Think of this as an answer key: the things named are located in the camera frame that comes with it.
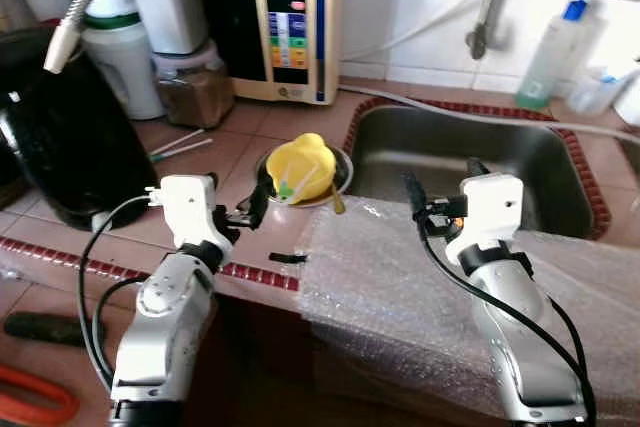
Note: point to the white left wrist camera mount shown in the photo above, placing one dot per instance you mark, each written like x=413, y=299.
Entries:
x=185, y=209

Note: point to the steel sink basin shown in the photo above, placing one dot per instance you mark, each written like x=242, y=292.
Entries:
x=450, y=147

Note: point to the beige water ionizer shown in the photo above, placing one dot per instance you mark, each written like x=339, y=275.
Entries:
x=295, y=57

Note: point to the white plastic bottle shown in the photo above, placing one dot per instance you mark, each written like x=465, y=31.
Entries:
x=630, y=97

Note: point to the jar of brown powder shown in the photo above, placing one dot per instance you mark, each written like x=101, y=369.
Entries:
x=195, y=97

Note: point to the orange curved object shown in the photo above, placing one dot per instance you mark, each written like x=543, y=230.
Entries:
x=68, y=402

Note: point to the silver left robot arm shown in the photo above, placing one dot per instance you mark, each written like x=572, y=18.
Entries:
x=165, y=337

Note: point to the dark green oblong object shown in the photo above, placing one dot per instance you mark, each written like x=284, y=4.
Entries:
x=50, y=330

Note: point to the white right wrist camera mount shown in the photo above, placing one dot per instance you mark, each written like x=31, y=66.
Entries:
x=490, y=212

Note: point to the yellow plastic cup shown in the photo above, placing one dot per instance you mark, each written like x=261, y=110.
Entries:
x=300, y=162

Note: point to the white filter canister green band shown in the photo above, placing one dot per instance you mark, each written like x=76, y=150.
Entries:
x=125, y=72

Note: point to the black tape strip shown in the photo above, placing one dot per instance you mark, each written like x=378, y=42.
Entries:
x=288, y=258

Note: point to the clear bubble wrap sheet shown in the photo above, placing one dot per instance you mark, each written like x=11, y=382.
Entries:
x=380, y=292

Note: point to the round steel bowl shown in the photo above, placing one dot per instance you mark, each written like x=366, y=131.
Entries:
x=344, y=172

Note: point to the black rounded kettle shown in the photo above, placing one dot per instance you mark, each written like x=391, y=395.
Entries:
x=70, y=137

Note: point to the clear bottle blue cap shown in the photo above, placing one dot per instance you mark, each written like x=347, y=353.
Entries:
x=550, y=62

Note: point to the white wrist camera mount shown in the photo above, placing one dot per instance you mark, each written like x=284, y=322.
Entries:
x=185, y=209
x=490, y=212

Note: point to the plain white filter housing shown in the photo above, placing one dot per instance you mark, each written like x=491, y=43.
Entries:
x=172, y=7

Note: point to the clear plastic measuring cup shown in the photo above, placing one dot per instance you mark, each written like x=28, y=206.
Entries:
x=595, y=95

